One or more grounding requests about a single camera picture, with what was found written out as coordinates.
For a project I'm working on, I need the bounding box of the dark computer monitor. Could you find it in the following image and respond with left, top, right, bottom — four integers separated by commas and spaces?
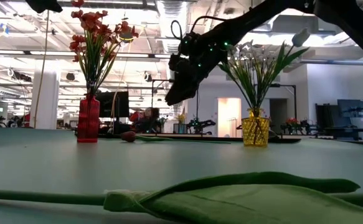
337, 99, 363, 127

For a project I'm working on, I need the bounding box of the red tulip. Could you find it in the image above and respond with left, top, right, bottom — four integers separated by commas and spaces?
120, 130, 232, 144

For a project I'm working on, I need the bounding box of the black metal gantry frame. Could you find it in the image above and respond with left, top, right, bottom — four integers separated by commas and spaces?
270, 83, 297, 121
151, 79, 200, 135

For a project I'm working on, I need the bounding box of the red ribbed vase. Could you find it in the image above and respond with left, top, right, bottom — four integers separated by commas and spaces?
77, 95, 101, 144

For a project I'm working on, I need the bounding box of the white flower bunch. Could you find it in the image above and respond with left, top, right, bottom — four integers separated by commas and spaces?
218, 40, 294, 119

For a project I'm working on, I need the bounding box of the long ceiling light strip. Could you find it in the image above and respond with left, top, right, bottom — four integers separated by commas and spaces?
0, 49, 172, 63

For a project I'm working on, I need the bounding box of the silver ceiling air duct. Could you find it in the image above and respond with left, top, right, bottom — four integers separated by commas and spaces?
249, 6, 319, 35
155, 0, 191, 108

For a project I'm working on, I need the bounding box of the green leaf stem foreground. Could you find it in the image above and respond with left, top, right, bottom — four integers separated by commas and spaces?
0, 171, 363, 224

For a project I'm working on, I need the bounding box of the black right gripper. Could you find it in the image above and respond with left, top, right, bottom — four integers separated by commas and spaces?
164, 52, 219, 106

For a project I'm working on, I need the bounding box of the black monitor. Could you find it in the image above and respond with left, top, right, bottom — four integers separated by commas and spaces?
95, 91, 130, 118

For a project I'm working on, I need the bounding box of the background red flower bunch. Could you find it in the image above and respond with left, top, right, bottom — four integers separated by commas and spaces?
280, 117, 310, 135

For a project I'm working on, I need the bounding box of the yellow glass vase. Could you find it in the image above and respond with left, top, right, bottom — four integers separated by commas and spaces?
241, 108, 271, 147

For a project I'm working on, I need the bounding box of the person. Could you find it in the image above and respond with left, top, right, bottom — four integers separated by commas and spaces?
133, 107, 163, 134

